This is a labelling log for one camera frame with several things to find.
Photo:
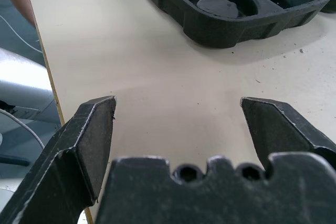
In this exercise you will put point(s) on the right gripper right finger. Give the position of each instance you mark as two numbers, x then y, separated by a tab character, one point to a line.
275	127

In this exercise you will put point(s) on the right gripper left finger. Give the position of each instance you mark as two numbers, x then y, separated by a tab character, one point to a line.
65	155

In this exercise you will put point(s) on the black tool case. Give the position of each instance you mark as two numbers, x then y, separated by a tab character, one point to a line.
223	30

